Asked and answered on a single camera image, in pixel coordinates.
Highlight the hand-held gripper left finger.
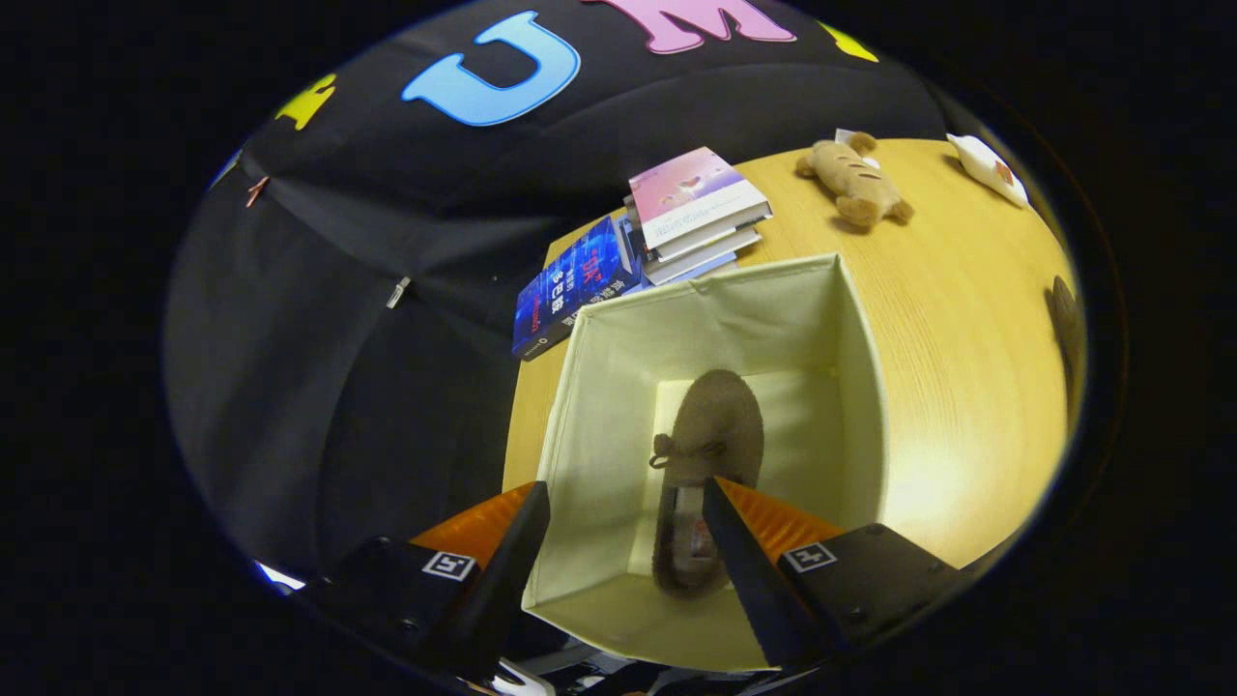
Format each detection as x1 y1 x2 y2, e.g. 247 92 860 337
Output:
290 480 552 682

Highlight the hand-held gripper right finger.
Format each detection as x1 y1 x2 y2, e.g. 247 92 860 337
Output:
703 476 967 670

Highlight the brown fuzzy shoe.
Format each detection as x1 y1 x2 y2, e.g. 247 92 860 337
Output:
1047 275 1085 412
647 369 766 598

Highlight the pale green fabric storage box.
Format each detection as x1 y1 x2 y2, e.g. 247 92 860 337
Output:
522 253 890 673

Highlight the dark blue book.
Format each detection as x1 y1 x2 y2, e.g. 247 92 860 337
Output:
510 215 644 363

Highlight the pale blue book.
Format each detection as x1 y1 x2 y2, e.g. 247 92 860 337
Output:
643 246 740 287

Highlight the grey cover book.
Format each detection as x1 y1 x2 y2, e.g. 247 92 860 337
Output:
643 224 764 272

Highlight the pink cover book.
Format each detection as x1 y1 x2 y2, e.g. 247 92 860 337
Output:
628 146 774 254

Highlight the brown bread plush toy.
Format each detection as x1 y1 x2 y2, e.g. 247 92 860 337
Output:
795 130 915 229

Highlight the white plush toy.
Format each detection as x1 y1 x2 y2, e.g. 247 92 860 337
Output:
945 132 1030 209

